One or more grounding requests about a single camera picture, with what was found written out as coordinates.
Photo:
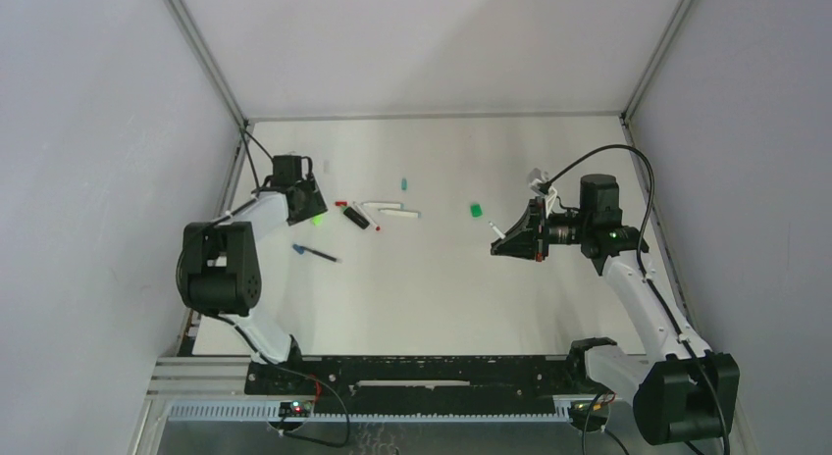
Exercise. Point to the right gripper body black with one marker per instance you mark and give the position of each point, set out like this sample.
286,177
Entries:
535,229

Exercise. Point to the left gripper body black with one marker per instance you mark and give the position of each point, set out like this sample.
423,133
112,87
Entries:
312,207

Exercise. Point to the white pen red end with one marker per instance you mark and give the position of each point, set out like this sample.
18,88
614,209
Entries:
361,210

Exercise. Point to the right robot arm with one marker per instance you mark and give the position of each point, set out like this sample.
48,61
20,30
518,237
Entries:
683,390

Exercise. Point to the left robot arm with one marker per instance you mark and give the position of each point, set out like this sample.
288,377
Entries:
218,274

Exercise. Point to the blue black pen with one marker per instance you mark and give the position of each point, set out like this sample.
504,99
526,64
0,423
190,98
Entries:
301,250

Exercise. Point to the white pen teal end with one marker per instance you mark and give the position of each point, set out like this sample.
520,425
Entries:
383,205

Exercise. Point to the white pen blue end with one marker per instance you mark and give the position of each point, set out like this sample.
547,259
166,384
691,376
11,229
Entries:
400,213

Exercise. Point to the black marker red cap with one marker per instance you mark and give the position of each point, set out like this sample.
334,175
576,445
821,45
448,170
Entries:
353,215

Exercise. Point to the small circuit board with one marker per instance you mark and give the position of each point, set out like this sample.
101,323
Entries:
295,409

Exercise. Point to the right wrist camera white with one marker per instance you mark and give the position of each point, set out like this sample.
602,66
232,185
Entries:
540,183

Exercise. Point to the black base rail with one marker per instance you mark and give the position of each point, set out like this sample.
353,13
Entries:
426,386

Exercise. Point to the aluminium frame rails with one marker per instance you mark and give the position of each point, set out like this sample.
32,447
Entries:
211,388

